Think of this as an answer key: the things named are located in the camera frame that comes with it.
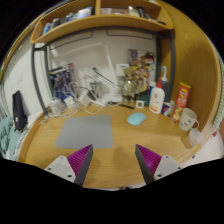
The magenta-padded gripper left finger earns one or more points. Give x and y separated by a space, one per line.
61 165

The clear plastic cup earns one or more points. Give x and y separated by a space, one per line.
56 105

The brown tree figure model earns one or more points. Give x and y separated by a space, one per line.
129 88

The wooden shelf unit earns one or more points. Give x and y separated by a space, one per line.
100 21

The dark green round container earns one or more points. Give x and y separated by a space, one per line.
144 99

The white wall box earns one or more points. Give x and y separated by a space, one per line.
122 70

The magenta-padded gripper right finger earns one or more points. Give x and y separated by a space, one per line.
165 164

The white mug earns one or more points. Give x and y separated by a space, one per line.
187 119

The blue robot model kit box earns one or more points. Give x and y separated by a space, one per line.
61 81

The dark white-nozzle squeeze bottle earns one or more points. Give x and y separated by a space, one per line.
164 80

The black bag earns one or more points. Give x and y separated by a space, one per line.
19 111

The red chips can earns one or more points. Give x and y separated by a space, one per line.
181 100

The light blue computer mouse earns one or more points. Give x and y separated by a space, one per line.
136 118

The white red-pump lotion bottle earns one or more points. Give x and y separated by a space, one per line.
156 100

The white power strip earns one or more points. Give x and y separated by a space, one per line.
98 102

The clear plastic container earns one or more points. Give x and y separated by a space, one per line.
195 137

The small blue white box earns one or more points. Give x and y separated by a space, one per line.
167 109

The colourful figure box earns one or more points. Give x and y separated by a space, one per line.
143 61

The grey mouse pad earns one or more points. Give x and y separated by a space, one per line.
85 131

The small white desk clock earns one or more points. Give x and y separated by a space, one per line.
140 104

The white desk lamp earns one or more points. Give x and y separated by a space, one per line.
110 70

